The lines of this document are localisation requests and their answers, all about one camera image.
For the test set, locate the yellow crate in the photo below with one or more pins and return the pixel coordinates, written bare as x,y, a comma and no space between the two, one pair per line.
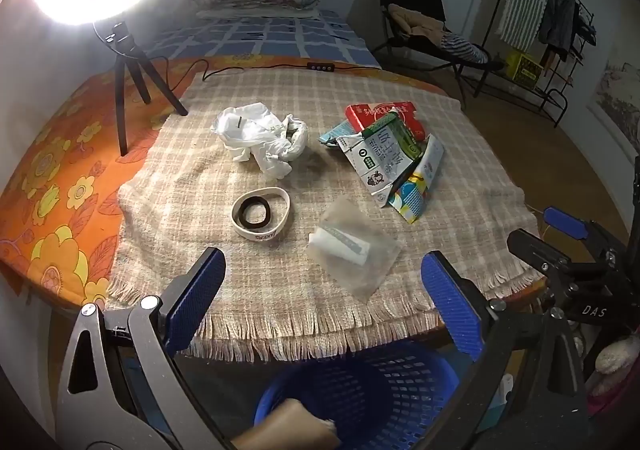
522,69

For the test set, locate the white wristband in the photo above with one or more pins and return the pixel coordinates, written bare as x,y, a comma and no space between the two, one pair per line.
250,233

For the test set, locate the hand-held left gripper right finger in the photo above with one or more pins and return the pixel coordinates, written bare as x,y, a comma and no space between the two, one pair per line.
452,300

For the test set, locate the orange floral sheet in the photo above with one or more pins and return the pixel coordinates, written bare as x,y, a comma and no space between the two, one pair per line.
60,154

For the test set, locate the dark jacket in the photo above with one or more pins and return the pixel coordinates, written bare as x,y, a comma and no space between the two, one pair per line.
560,19

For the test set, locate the white plush toy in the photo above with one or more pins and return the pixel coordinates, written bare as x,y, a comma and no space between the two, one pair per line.
617,355

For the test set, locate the white paper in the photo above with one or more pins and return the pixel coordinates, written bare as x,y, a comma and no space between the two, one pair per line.
335,244

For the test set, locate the beige plaid cloth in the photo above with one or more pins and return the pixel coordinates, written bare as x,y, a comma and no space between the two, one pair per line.
200,169

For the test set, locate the black clothes rack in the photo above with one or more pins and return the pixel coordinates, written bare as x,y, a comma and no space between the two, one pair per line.
550,94

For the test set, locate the beige garment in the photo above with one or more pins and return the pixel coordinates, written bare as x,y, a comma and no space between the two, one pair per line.
415,19

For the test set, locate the red tissue packet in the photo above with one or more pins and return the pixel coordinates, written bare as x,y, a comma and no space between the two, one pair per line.
390,110

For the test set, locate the striped garment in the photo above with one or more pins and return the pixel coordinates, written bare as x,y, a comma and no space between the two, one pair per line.
465,49

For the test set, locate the light blue packet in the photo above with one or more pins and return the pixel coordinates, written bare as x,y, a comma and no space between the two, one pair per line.
332,133

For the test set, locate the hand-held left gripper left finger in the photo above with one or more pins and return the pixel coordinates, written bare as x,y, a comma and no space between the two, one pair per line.
195,295

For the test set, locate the white plastic bag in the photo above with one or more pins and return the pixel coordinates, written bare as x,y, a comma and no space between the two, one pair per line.
255,137

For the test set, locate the colourful carton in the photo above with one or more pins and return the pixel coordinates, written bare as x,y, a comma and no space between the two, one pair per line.
415,195

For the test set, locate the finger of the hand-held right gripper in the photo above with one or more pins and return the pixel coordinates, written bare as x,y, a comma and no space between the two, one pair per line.
565,222
535,250

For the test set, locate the blue plastic basket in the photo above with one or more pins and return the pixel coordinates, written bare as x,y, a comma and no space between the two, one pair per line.
380,395

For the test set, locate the green white milk carton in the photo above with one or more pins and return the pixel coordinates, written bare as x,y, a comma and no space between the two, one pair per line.
385,149

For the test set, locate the wall poster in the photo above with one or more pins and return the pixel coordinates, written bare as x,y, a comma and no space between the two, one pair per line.
615,99

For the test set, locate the clear plastic bag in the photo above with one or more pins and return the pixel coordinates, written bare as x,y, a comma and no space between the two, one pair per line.
360,215

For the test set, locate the blue checked bedsheet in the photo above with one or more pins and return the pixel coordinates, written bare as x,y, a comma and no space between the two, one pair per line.
270,37

